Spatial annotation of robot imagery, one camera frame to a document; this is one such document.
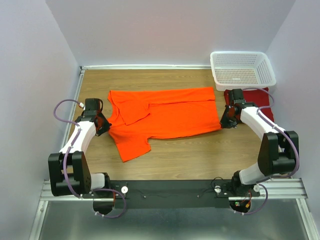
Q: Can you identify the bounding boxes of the orange t shirt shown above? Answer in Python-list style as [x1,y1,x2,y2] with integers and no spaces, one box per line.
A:
[108,87,221,162]

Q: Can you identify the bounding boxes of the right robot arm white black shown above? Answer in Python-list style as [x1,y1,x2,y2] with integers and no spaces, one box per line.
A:
[220,87,300,196]

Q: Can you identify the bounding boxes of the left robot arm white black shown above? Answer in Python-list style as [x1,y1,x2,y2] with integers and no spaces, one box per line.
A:
[48,98,112,198]

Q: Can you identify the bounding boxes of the folded dark red t shirt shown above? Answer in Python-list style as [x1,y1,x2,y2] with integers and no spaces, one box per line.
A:
[240,88,274,122]

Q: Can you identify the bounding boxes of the white plastic basket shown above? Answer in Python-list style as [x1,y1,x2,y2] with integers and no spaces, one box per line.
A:
[210,51,276,92]

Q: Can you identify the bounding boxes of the aluminium rail frame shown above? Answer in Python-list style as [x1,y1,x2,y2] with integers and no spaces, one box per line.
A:
[30,68,317,240]

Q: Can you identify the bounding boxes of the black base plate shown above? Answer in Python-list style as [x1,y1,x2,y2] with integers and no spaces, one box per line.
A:
[82,179,261,216]

